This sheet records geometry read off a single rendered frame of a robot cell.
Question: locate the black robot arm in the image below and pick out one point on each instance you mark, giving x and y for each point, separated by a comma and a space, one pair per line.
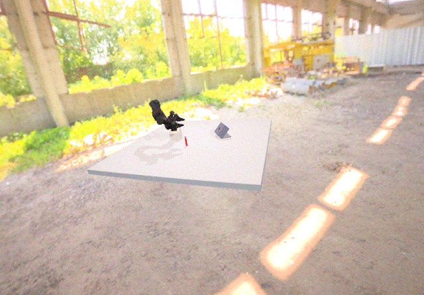
159, 115

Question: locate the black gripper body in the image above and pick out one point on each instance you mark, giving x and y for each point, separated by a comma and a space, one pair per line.
171, 122

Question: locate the grey sloped panel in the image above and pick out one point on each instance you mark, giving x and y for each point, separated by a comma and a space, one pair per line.
222, 131

